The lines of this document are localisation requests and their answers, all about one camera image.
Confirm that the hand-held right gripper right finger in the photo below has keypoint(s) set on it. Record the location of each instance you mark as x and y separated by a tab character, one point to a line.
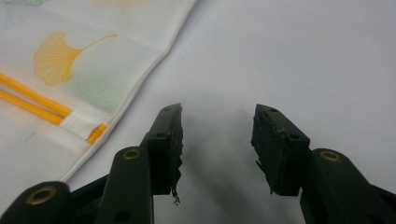
280	155

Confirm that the white mesh leaf-print laundry bag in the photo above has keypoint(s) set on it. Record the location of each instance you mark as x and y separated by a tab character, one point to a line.
102	77

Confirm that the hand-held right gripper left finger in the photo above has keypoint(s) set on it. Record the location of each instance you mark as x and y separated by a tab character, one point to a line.
162	155

